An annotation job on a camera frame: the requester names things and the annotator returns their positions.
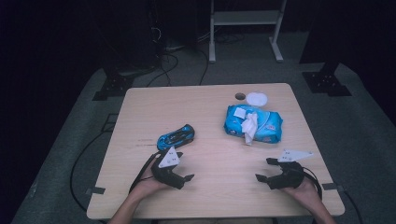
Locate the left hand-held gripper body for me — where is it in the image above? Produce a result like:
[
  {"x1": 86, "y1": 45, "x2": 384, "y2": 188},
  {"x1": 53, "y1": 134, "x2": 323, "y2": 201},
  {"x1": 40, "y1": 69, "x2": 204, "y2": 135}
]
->
[{"x1": 150, "y1": 146, "x2": 187, "y2": 190}]

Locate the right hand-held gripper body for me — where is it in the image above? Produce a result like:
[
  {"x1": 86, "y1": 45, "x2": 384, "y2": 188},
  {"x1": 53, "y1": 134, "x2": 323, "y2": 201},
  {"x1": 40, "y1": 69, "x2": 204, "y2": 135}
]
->
[{"x1": 266, "y1": 148, "x2": 314, "y2": 190}]

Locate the blue toy car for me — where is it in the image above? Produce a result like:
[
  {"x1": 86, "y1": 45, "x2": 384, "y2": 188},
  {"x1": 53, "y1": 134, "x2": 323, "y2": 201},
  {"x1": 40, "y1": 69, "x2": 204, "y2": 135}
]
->
[{"x1": 156, "y1": 123, "x2": 196, "y2": 152}]

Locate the blue wet wipes pack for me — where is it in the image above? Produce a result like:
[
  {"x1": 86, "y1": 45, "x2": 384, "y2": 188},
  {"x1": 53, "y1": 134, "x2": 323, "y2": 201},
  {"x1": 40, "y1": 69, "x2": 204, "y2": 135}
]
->
[{"x1": 223, "y1": 91, "x2": 284, "y2": 145}]

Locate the white wet wipe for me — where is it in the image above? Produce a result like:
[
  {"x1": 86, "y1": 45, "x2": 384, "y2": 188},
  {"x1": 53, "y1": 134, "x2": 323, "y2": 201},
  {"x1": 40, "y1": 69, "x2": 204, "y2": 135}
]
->
[{"x1": 241, "y1": 112, "x2": 260, "y2": 147}]

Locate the person's left hand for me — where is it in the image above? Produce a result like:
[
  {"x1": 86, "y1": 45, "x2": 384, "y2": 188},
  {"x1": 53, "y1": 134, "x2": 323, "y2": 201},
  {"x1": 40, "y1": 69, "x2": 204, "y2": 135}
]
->
[{"x1": 132, "y1": 175, "x2": 173, "y2": 200}]

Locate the person's right hand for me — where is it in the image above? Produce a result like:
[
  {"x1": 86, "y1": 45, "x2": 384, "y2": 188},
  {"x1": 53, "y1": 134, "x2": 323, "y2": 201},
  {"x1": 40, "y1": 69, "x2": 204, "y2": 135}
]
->
[{"x1": 280, "y1": 178, "x2": 322, "y2": 210}]

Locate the grey tape piece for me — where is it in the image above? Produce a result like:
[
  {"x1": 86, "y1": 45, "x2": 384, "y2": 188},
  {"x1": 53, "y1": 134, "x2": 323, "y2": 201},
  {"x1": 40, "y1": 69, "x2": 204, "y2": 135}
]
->
[
  {"x1": 321, "y1": 182, "x2": 346, "y2": 191},
  {"x1": 85, "y1": 186, "x2": 106, "y2": 196}
]

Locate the black stand base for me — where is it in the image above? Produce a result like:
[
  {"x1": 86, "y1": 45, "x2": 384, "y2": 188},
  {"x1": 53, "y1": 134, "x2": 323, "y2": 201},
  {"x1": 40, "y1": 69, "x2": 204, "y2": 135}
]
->
[
  {"x1": 302, "y1": 60, "x2": 353, "y2": 97},
  {"x1": 92, "y1": 63, "x2": 135, "y2": 102}
]

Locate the white metal stand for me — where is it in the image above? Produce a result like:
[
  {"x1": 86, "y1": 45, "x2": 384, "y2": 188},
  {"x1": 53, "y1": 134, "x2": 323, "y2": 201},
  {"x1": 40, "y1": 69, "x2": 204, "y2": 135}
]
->
[{"x1": 208, "y1": 0, "x2": 288, "y2": 63}]

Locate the black thin cable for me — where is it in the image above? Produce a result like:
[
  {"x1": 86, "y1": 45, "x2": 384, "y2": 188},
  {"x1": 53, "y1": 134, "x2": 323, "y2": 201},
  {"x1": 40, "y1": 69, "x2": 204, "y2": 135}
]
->
[
  {"x1": 146, "y1": 52, "x2": 180, "y2": 88},
  {"x1": 342, "y1": 189, "x2": 364, "y2": 224},
  {"x1": 198, "y1": 49, "x2": 210, "y2": 86},
  {"x1": 69, "y1": 130, "x2": 108, "y2": 224}
]

